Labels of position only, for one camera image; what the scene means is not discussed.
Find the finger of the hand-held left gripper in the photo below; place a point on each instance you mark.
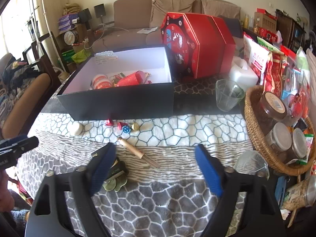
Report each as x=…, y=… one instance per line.
x=24, y=143

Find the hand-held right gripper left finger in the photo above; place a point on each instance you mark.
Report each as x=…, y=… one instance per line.
x=105, y=163

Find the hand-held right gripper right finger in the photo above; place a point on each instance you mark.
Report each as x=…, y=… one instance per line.
x=207, y=167

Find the black tissue pack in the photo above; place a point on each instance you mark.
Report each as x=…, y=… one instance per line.
x=119, y=169

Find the green flower-shaped dish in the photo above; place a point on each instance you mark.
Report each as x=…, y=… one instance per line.
x=116, y=185

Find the blue patterned ball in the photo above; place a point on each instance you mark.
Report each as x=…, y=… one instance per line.
x=126, y=129

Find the white egg-shaped object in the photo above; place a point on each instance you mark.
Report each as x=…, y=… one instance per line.
x=75, y=128

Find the black cardboard box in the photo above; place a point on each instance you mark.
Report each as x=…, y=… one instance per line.
x=118, y=103

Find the red wrapped candy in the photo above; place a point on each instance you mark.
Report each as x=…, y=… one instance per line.
x=121, y=126
x=109, y=122

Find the small gold bell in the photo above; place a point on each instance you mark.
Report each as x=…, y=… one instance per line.
x=134, y=126

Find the brown armchair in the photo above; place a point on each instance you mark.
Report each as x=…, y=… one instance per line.
x=27, y=93

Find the grey and white patterned blanket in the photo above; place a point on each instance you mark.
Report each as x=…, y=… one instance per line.
x=167, y=133

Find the wicker basket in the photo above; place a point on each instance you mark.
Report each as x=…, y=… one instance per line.
x=256, y=133

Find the clear drinking glass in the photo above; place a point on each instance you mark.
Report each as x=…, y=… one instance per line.
x=227, y=96

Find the grey-lidded glass jar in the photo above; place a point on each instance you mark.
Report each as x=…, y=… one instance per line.
x=298, y=144
x=279, y=138

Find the red and white jar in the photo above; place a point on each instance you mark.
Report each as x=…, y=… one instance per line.
x=100, y=82

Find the brown jar with label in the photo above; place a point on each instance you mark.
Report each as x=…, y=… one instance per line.
x=270, y=111

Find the red tin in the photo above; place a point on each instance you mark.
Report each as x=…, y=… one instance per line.
x=130, y=79

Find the plastic jar of nuts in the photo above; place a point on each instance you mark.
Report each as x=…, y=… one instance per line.
x=300, y=193

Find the white plastic tissue box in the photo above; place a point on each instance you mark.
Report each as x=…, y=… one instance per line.
x=243, y=75

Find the dark wooden chair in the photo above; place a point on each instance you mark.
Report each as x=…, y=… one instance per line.
x=44, y=44

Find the white coat stand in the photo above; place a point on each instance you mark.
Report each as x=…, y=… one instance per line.
x=39, y=37

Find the round tin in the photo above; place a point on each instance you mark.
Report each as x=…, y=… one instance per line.
x=71, y=37

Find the red hexagonal gift box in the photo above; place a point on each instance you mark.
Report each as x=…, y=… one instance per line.
x=205, y=47

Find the white and red snack bag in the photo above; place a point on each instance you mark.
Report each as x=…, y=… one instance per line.
x=255, y=56

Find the stack of purple packs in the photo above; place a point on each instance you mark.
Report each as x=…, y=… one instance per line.
x=69, y=22

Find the green snack bag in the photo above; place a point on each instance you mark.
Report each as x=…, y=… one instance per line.
x=265, y=44

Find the white paper sheet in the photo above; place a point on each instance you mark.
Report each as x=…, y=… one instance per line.
x=148, y=30

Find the grey cushion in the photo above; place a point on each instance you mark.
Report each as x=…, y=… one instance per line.
x=233, y=28

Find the black speaker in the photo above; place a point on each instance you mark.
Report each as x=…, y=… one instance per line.
x=85, y=15
x=99, y=11

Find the brown sofa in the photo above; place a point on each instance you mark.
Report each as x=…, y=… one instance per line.
x=128, y=14

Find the brown cardboard box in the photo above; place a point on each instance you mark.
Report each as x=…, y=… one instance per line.
x=265, y=22

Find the dark wooden cabinet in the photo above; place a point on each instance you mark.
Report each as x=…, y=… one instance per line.
x=290, y=32

